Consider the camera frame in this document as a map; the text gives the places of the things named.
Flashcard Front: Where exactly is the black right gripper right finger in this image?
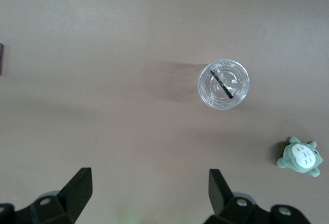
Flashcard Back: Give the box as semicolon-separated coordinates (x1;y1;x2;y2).
204;169;310;224

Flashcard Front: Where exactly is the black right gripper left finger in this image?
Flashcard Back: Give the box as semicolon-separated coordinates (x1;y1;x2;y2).
0;167;93;224

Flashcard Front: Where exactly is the green grey plush toy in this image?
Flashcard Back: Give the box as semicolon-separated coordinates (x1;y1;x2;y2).
276;136;323;177

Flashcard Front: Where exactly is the clear plastic cup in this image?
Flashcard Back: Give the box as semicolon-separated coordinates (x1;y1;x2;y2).
197;59;250;110

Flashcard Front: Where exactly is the black drinking straw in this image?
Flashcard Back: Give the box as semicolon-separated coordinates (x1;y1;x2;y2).
209;70;234;99

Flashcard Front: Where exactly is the brown table cover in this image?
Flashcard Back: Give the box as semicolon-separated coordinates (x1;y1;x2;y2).
0;0;329;224

